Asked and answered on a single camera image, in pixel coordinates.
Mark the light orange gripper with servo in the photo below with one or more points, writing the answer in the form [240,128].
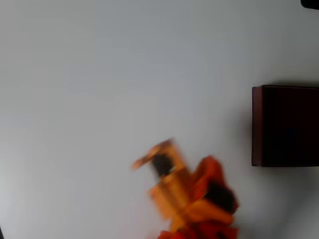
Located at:
[166,179]

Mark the red-orange robot arm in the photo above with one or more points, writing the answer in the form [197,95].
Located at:
[199,231]

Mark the dark red box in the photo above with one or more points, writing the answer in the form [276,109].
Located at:
[289,125]

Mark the black object at corner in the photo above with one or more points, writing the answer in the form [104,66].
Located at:
[311,3]

